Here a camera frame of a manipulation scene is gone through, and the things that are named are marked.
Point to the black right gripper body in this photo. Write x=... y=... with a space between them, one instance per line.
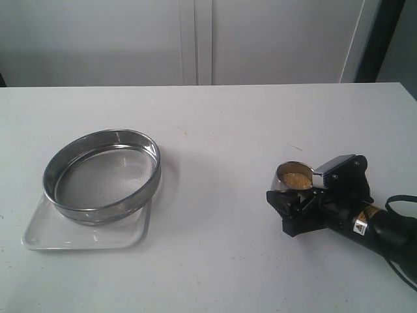
x=343 y=196

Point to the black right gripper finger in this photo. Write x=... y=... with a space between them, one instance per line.
x=305 y=222
x=286 y=203

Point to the yellow grain powder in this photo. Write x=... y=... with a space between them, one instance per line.
x=297 y=181

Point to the stainless steel cup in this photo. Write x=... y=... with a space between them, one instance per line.
x=289 y=166

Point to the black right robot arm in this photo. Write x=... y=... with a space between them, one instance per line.
x=383 y=231

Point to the round steel mesh sieve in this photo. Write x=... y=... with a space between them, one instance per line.
x=103 y=177

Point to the white rectangular tray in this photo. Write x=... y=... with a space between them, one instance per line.
x=49 y=230

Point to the white cabinet behind table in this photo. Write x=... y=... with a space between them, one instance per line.
x=106 y=43

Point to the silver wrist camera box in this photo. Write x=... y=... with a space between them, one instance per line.
x=329 y=170

